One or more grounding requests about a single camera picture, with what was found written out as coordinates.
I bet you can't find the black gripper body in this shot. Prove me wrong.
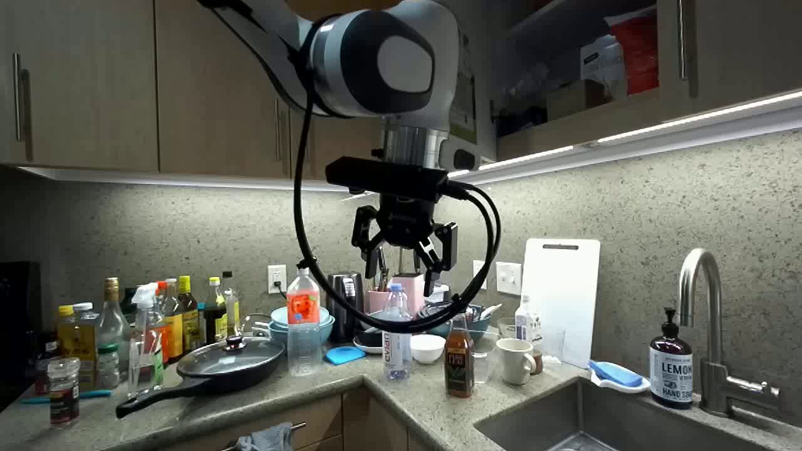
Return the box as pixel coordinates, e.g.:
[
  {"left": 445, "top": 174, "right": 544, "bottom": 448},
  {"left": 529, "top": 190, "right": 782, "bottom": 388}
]
[{"left": 370, "top": 194, "right": 446, "bottom": 253}]

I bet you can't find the wooden cupboard body with shelf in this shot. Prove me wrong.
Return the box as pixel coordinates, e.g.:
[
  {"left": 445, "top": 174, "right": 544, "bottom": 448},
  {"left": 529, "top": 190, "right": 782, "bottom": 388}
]
[{"left": 490, "top": 0, "right": 672, "bottom": 162}]

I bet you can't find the pink utensil holder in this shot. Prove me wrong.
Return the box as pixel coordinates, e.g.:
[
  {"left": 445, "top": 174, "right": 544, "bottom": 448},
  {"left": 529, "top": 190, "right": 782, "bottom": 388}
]
[{"left": 365, "top": 273, "right": 429, "bottom": 325}]

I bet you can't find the black utensil holder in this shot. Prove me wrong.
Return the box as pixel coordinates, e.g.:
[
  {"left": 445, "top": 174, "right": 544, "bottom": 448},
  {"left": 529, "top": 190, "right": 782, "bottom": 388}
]
[{"left": 327, "top": 268, "right": 370, "bottom": 347}]

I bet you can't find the light blue bowl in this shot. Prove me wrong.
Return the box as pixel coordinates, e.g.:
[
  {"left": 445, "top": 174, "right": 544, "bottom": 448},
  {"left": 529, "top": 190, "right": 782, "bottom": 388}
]
[{"left": 268, "top": 304, "right": 338, "bottom": 352}]

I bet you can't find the small white bowl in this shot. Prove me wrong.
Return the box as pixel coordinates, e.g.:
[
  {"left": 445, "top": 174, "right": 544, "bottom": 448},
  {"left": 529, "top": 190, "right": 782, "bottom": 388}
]
[{"left": 406, "top": 330, "right": 450, "bottom": 368}]

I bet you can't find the plastic bottle orange label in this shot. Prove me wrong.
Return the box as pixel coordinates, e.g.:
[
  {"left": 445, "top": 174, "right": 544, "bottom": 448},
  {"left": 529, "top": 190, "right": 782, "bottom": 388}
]
[{"left": 283, "top": 266, "right": 327, "bottom": 379}]

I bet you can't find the small white bottle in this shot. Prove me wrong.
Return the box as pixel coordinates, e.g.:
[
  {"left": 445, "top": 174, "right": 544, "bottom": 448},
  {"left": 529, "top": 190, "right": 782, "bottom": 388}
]
[{"left": 512, "top": 293, "right": 546, "bottom": 377}]

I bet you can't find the white bottle blue cap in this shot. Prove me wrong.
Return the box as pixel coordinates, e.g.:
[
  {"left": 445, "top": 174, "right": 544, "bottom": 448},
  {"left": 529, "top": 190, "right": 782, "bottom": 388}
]
[{"left": 381, "top": 281, "right": 416, "bottom": 383}]

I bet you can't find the clear drinking glass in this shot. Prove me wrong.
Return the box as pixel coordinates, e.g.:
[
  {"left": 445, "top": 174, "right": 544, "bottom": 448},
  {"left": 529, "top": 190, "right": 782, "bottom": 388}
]
[{"left": 472, "top": 324, "right": 505, "bottom": 388}]

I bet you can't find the brown sauce bottle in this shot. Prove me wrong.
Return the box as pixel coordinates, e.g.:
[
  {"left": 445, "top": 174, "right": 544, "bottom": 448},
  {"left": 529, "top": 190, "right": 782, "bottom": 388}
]
[{"left": 441, "top": 313, "right": 479, "bottom": 402}]

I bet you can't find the white cutting board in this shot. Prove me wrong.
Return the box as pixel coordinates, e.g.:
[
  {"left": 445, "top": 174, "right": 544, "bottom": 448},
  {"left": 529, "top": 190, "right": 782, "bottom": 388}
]
[{"left": 520, "top": 236, "right": 605, "bottom": 372}]

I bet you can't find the white mug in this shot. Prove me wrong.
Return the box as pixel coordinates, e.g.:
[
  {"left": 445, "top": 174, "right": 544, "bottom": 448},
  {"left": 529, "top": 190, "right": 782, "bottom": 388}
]
[{"left": 495, "top": 336, "right": 540, "bottom": 388}]

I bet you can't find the slim clear bottle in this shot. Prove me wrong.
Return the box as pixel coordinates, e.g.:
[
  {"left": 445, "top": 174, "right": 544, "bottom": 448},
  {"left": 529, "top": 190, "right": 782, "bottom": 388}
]
[{"left": 218, "top": 268, "right": 246, "bottom": 339}]

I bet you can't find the dark bottle with label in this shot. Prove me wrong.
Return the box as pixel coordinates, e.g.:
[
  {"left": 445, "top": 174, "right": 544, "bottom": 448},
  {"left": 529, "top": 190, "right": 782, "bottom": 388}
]
[{"left": 202, "top": 273, "right": 231, "bottom": 347}]

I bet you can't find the glass pan lid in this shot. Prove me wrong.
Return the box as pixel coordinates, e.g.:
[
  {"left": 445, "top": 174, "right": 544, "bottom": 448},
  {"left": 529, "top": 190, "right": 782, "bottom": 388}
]
[{"left": 177, "top": 334, "right": 288, "bottom": 382}]

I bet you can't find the dark bottle yellow cap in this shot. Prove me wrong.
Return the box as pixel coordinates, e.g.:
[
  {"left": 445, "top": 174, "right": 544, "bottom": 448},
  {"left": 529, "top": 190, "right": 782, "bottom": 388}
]
[{"left": 177, "top": 273, "right": 205, "bottom": 353}]

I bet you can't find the wooden lower cabinet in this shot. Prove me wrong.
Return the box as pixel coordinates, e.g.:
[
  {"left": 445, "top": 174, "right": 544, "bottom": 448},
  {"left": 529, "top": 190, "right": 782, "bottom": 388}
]
[{"left": 154, "top": 383, "right": 436, "bottom": 451}]

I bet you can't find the brown cardboard box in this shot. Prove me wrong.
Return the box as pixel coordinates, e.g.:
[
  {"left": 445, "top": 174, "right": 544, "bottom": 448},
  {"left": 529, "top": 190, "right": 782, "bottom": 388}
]
[{"left": 544, "top": 77, "right": 614, "bottom": 121}]

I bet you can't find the under-cabinet light strip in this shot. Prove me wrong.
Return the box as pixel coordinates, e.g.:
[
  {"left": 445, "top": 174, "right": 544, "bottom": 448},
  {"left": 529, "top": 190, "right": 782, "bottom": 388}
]
[
  {"left": 16, "top": 162, "right": 353, "bottom": 197},
  {"left": 450, "top": 88, "right": 802, "bottom": 187}
]

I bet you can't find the black frying pan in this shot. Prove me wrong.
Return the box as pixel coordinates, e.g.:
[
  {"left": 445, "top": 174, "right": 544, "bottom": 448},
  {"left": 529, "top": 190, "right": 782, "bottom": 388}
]
[{"left": 114, "top": 339, "right": 288, "bottom": 422}]

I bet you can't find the steel sink basin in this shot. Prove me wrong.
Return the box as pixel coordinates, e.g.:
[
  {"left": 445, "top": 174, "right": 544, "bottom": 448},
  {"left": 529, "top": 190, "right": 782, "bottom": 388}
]
[{"left": 474, "top": 374, "right": 802, "bottom": 451}]

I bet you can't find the orange label sauce bottle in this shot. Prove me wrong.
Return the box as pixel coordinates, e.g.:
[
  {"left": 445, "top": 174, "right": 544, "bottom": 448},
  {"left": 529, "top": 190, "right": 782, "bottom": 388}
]
[{"left": 155, "top": 278, "right": 188, "bottom": 367}]

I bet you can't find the blue sponge on dish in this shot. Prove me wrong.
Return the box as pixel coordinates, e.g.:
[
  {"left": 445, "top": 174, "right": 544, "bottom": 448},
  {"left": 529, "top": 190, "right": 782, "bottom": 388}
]
[{"left": 586, "top": 359, "right": 654, "bottom": 399}]

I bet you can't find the grey dish towel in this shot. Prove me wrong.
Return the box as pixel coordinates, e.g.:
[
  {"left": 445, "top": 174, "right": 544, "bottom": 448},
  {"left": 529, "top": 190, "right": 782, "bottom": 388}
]
[{"left": 231, "top": 418, "right": 309, "bottom": 451}]

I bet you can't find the white box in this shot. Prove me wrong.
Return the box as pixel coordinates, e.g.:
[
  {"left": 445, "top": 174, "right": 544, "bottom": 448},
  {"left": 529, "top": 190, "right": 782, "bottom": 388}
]
[{"left": 579, "top": 33, "right": 630, "bottom": 100}]

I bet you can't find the clear spray bottle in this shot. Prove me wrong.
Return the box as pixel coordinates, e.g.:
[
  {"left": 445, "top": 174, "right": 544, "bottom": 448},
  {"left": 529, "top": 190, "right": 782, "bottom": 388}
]
[{"left": 127, "top": 281, "right": 169, "bottom": 397}]

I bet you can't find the dark soap pump bottle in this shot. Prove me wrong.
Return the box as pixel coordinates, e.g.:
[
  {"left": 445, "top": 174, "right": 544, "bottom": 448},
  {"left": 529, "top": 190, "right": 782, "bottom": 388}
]
[{"left": 648, "top": 306, "right": 697, "bottom": 412}]

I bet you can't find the clear tall glass bottle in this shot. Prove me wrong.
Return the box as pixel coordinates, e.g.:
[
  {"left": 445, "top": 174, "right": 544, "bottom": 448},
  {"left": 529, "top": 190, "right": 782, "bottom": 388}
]
[{"left": 95, "top": 275, "right": 132, "bottom": 390}]

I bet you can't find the red box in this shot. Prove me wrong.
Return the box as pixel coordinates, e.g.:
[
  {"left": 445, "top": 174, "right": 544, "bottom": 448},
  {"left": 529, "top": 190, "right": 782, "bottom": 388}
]
[{"left": 606, "top": 10, "right": 663, "bottom": 97}]

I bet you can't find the steel kitchen faucet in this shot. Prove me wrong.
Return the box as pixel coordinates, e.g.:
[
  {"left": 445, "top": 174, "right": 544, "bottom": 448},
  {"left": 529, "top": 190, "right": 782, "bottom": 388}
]
[{"left": 674, "top": 245, "right": 789, "bottom": 422}]

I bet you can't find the white lid jar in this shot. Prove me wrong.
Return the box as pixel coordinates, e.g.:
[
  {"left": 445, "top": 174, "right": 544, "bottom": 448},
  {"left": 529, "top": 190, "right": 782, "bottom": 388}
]
[{"left": 74, "top": 300, "right": 104, "bottom": 390}]

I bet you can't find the yellow cap oil bottle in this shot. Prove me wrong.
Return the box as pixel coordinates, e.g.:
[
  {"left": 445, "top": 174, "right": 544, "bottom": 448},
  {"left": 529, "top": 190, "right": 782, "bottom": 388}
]
[{"left": 56, "top": 304, "right": 84, "bottom": 372}]

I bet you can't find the small dark spice jar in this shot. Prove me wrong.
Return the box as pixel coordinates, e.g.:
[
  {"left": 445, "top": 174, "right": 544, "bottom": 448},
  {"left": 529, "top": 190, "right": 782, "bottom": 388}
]
[{"left": 46, "top": 357, "right": 85, "bottom": 430}]

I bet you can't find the teal flat utensil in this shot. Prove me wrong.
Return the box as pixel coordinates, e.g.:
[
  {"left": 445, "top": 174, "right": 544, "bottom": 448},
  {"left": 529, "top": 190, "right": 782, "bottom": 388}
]
[{"left": 18, "top": 385, "right": 117, "bottom": 408}]

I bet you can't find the black countertop appliance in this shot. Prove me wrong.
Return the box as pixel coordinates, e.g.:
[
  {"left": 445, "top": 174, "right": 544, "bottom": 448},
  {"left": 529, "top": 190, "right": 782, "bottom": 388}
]
[{"left": 0, "top": 259, "right": 46, "bottom": 412}]

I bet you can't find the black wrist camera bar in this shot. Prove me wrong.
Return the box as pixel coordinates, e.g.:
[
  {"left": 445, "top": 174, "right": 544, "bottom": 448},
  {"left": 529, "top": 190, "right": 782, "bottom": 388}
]
[{"left": 323, "top": 155, "right": 454, "bottom": 204}]

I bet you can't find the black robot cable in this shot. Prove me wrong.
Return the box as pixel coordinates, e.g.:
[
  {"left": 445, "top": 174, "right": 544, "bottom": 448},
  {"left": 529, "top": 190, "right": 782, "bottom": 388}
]
[{"left": 288, "top": 82, "right": 505, "bottom": 336}]

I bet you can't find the metal bar cupboard handle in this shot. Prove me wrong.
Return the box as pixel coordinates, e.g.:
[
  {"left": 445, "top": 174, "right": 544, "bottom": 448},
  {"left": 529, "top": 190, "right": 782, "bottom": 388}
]
[
  {"left": 674, "top": 0, "right": 697, "bottom": 82},
  {"left": 10, "top": 53, "right": 33, "bottom": 162}
]

